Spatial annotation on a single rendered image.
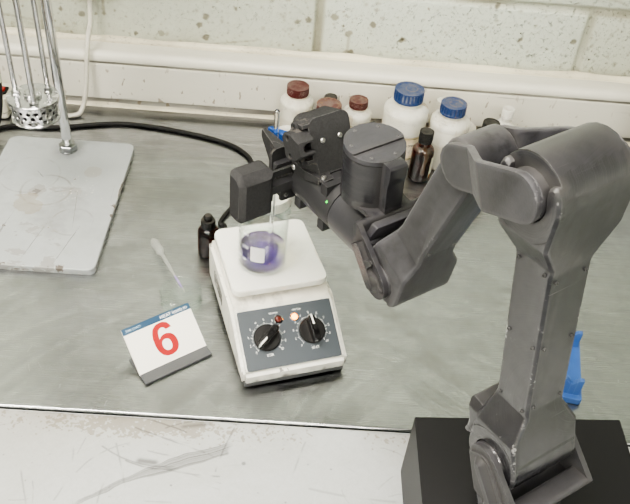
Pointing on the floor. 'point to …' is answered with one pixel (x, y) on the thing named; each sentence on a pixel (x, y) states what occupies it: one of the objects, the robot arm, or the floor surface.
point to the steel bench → (87, 398)
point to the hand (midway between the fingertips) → (283, 146)
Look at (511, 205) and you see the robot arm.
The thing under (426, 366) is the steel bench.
